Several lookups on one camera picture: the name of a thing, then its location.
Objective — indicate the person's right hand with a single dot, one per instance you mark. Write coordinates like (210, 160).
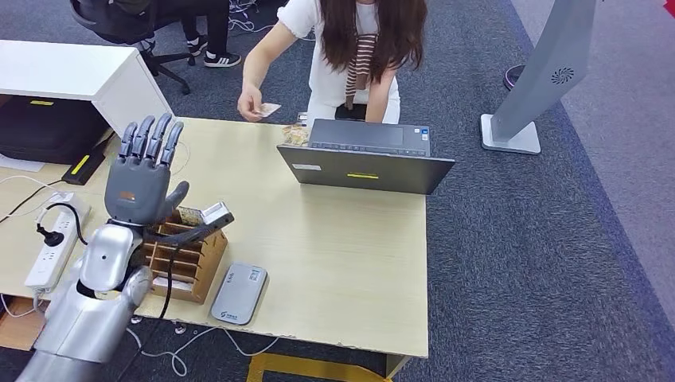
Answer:
(249, 105)

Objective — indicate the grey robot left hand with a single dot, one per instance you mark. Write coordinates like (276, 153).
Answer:
(137, 190)

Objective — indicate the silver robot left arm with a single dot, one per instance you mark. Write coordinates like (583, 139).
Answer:
(89, 316)

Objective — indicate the person's right forearm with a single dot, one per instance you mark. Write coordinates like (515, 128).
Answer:
(252, 71)

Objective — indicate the person's left forearm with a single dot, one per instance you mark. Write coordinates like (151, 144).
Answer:
(378, 97)

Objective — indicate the patterned key card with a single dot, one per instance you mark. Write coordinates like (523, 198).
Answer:
(190, 215)

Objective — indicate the seated person in background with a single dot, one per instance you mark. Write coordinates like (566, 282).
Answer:
(216, 26)

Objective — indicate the white card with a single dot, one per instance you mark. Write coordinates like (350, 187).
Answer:
(171, 284)

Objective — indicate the wooden card organizer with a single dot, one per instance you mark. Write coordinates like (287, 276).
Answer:
(208, 263)

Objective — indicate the grey card reader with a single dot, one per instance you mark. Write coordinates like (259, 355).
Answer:
(239, 295)

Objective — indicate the small grey box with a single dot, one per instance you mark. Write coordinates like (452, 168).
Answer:
(302, 118)

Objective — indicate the black phone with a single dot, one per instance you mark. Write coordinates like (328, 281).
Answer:
(350, 112)

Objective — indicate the black monitor with yellow label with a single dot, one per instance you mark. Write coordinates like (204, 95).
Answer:
(47, 132)

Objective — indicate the white power strip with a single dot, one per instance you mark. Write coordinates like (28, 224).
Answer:
(53, 255)

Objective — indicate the white paper sheet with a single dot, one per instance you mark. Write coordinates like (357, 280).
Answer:
(21, 163)

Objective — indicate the grey laptop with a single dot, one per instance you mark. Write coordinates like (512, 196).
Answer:
(369, 171)

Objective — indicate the white cabinet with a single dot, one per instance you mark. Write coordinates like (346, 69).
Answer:
(58, 68)

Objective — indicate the black office chair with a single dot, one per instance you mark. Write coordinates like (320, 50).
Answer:
(113, 23)

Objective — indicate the round dark floor base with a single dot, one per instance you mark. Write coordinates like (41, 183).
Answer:
(512, 79)

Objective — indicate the grey kiosk stand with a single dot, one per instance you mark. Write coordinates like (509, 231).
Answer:
(543, 74)

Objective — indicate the red object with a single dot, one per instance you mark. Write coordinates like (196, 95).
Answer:
(671, 6)

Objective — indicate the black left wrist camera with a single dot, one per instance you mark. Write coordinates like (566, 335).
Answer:
(216, 217)

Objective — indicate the yellow frame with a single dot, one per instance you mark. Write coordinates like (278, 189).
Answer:
(295, 365)

